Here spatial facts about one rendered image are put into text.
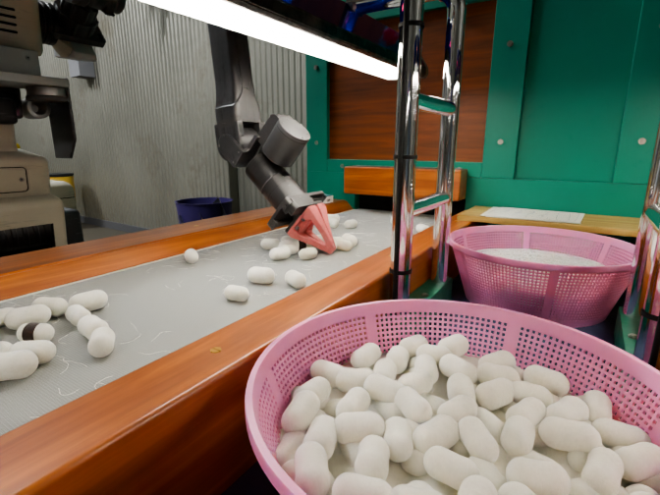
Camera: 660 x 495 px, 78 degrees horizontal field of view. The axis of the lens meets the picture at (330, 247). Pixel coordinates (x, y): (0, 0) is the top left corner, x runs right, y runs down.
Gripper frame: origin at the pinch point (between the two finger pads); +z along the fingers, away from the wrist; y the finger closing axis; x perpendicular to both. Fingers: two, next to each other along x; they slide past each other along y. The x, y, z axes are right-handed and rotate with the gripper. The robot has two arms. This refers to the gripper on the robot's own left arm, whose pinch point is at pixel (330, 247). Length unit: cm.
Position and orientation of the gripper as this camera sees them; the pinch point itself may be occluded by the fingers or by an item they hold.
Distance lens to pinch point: 65.5
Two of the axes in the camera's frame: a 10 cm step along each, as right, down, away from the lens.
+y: 5.5, -2.0, 8.1
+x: -5.5, 6.4, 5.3
